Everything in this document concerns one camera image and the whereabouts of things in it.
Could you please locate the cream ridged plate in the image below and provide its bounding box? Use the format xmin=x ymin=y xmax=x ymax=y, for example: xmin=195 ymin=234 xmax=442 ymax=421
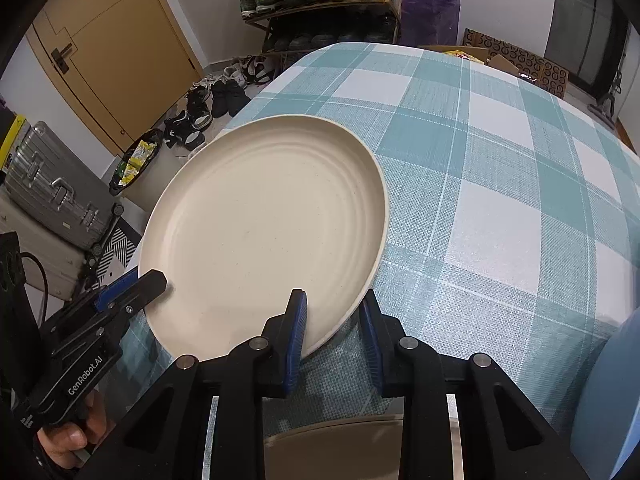
xmin=139 ymin=115 xmax=390 ymax=360

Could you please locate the large blue bowl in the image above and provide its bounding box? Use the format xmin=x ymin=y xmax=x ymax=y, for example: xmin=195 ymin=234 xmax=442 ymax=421
xmin=570 ymin=313 xmax=639 ymax=479

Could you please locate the person's left hand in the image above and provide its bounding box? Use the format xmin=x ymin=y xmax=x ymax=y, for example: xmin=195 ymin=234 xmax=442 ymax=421
xmin=37 ymin=390 xmax=115 ymax=469

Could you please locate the silver suitcase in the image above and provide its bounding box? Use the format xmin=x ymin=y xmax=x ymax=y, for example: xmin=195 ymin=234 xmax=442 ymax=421
xmin=6 ymin=122 xmax=122 ymax=252

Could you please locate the black tray with snacks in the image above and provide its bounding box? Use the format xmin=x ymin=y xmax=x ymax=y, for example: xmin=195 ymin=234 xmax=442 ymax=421
xmin=108 ymin=128 xmax=164 ymax=196

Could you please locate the teal plaid tablecloth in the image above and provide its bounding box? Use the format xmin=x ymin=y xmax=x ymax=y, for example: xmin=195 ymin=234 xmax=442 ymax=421
xmin=96 ymin=41 xmax=640 ymax=441

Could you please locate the wooden door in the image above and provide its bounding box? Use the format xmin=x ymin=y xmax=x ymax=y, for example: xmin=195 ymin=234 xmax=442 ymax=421
xmin=26 ymin=0 xmax=202 ymax=154

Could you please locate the open cardboard box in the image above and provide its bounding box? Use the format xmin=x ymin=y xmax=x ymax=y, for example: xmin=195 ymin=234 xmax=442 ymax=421
xmin=423 ymin=46 xmax=520 ymax=77

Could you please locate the patterned flat cardboard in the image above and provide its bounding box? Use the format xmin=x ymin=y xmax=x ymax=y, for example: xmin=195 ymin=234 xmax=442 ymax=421
xmin=462 ymin=28 xmax=568 ymax=99

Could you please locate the bamboo shoe rack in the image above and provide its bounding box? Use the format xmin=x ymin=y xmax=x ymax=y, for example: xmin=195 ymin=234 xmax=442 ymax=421
xmin=240 ymin=0 xmax=401 ymax=58

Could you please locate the upright vacuum cleaner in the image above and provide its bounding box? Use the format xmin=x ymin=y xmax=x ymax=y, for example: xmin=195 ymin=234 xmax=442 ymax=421
xmin=588 ymin=51 xmax=626 ymax=130

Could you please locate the purple plastic bag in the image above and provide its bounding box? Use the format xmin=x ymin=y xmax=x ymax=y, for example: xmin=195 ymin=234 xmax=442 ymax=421
xmin=399 ymin=0 xmax=461 ymax=47

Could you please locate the black framed glass door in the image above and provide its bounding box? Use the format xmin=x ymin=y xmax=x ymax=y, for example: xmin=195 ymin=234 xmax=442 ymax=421
xmin=544 ymin=0 xmax=629 ymax=99

